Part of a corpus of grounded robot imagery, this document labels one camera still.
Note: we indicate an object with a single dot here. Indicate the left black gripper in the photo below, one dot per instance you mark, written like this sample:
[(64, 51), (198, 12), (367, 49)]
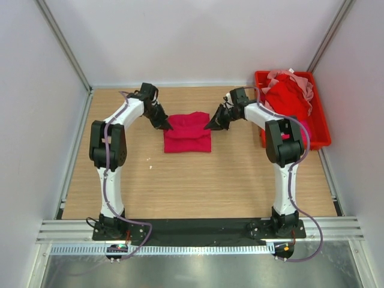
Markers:
[(162, 123)]

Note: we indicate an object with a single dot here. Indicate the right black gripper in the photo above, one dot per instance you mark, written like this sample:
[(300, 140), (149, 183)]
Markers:
[(218, 123)]

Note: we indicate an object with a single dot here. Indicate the crimson t shirt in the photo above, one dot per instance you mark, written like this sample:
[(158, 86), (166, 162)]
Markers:
[(188, 133)]

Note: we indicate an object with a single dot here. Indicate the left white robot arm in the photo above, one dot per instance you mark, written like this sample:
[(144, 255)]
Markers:
[(108, 152)]

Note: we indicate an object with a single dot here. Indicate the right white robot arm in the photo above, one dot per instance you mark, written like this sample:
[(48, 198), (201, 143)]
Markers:
[(284, 148)]

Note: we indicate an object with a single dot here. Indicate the red t shirt in bin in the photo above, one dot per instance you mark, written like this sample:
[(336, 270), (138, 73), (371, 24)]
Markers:
[(288, 102)]

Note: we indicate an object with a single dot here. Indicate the magenta t shirt in bin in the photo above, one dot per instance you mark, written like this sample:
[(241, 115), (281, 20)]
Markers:
[(305, 131)]

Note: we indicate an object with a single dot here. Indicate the pink t shirt in bin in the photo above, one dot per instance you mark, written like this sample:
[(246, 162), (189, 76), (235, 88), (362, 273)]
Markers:
[(303, 84)]

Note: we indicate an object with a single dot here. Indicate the red plastic bin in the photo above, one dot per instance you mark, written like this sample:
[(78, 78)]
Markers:
[(316, 122)]

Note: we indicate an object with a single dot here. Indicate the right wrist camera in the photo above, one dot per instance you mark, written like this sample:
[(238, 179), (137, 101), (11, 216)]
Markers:
[(227, 98)]

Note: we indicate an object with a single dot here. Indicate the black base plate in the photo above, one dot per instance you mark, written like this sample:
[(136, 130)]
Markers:
[(209, 229)]

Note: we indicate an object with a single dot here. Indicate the left corner aluminium post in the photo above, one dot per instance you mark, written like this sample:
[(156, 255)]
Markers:
[(63, 43)]

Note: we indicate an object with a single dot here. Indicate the corner aluminium post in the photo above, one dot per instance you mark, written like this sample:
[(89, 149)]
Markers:
[(63, 43), (335, 25)]

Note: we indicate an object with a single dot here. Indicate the aluminium frame rail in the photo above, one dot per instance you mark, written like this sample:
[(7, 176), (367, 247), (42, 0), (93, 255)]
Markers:
[(71, 231)]

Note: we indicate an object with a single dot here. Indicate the slotted cable duct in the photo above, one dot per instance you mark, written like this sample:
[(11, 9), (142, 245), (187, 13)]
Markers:
[(110, 249)]

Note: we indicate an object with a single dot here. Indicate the right corner aluminium post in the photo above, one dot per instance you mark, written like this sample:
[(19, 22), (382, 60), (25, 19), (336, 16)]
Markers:
[(335, 25)]

